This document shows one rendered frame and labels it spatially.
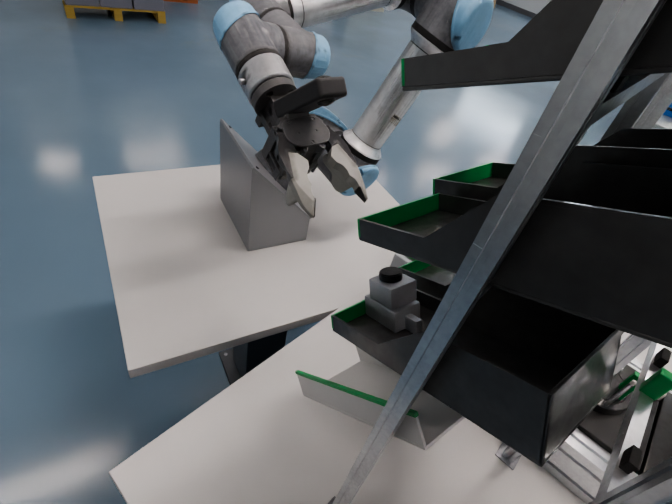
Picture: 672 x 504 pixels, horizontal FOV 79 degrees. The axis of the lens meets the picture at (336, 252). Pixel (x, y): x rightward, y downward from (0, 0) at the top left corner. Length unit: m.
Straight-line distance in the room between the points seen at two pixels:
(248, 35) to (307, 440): 0.69
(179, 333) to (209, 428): 0.22
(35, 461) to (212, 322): 1.05
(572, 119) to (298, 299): 0.84
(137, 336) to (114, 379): 0.99
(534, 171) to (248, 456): 0.68
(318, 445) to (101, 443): 1.13
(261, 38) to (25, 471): 1.60
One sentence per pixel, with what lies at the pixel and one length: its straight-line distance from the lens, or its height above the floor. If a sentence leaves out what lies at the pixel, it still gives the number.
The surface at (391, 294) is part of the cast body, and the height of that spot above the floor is 1.26.
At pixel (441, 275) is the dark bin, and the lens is 0.65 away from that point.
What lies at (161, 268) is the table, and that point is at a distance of 1.08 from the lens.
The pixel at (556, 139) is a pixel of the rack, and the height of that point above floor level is 1.54.
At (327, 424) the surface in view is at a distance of 0.85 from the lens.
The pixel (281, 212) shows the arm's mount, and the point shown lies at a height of 0.98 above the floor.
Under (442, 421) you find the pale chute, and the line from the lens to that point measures 0.53.
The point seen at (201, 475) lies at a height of 0.86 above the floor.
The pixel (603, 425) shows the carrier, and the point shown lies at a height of 0.97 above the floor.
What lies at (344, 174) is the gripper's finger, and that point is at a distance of 0.59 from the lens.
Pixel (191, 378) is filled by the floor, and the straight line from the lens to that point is 1.88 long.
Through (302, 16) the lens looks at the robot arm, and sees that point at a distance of 0.87.
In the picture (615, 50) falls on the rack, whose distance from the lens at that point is 0.24.
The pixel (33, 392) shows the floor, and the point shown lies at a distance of 2.00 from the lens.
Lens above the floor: 1.62
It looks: 41 degrees down
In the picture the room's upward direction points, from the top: 14 degrees clockwise
